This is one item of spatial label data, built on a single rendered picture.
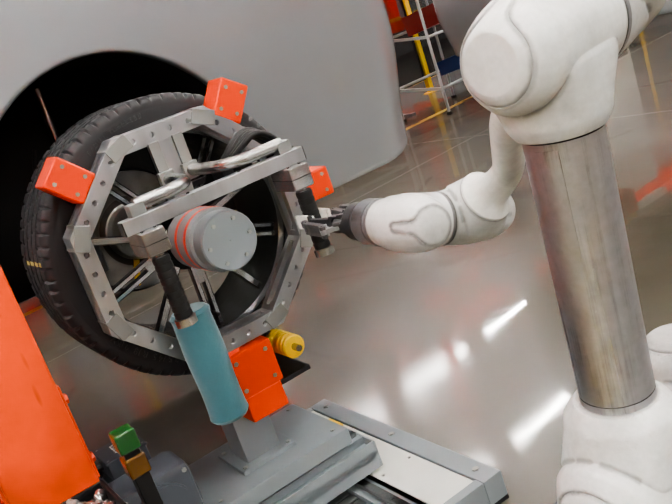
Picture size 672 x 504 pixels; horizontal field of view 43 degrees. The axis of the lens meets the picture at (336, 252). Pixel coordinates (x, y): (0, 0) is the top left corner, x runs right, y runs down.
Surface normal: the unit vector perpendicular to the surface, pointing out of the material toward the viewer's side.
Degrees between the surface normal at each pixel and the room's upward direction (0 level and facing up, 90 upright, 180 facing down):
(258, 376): 90
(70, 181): 90
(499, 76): 84
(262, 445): 90
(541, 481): 0
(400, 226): 73
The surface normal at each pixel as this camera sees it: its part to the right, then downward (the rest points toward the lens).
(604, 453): -0.62, 0.18
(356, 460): 0.53, 0.06
